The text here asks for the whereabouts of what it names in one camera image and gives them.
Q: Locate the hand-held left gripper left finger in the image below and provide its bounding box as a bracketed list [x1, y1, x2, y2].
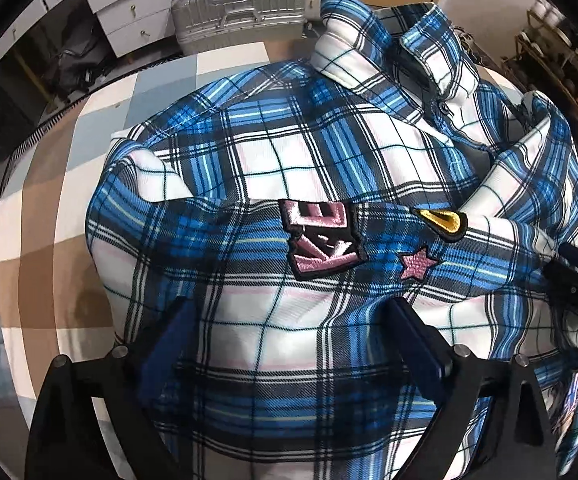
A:
[24, 296, 200, 480]

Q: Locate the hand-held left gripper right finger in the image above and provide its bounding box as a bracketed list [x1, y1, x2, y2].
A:
[388, 296, 558, 480]

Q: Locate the blue plaid shirt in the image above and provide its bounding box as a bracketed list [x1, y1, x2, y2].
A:
[85, 0, 578, 480]

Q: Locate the checked bed sheet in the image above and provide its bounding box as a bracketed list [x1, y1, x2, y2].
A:
[0, 35, 524, 480]

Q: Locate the bamboo shoe rack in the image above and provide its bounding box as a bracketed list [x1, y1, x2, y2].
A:
[501, 0, 578, 153]

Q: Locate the dark bag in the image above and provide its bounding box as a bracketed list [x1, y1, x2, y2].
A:
[52, 35, 112, 93]

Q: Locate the silver hard suitcase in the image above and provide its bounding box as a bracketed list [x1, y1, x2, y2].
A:
[171, 0, 306, 56]

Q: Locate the white drawer desk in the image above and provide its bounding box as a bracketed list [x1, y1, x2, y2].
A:
[0, 0, 175, 61]

